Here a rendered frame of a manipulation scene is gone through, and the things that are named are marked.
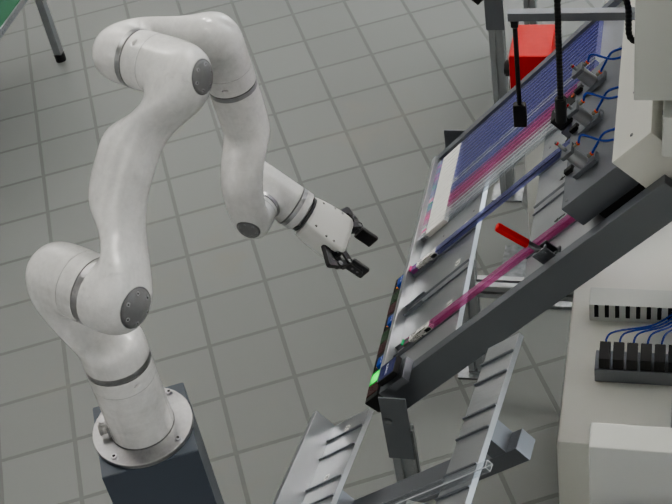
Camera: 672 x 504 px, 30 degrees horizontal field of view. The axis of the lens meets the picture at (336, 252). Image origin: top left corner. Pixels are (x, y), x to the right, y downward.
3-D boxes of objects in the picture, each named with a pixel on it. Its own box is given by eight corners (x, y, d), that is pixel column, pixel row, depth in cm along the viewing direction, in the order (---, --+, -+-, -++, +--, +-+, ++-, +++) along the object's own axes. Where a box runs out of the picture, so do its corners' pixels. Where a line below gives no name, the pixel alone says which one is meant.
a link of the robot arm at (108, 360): (120, 395, 215) (81, 296, 200) (44, 359, 225) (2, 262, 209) (164, 349, 222) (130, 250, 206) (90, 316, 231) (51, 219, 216)
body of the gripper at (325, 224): (295, 204, 252) (340, 234, 256) (283, 238, 245) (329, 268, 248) (316, 183, 248) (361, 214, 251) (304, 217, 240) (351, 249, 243)
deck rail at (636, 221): (405, 410, 231) (378, 393, 229) (406, 402, 232) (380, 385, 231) (695, 205, 184) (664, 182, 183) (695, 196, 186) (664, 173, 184)
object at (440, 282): (399, 392, 231) (386, 383, 230) (451, 167, 277) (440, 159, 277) (464, 345, 218) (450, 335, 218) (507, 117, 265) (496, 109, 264)
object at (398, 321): (406, 402, 232) (376, 383, 230) (457, 177, 279) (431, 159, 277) (410, 399, 232) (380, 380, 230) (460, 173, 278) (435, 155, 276)
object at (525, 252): (406, 349, 233) (400, 345, 233) (408, 343, 234) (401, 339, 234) (596, 204, 200) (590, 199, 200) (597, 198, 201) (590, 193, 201)
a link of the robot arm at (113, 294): (83, 314, 218) (152, 344, 210) (34, 312, 208) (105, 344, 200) (161, 35, 214) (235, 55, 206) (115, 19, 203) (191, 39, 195)
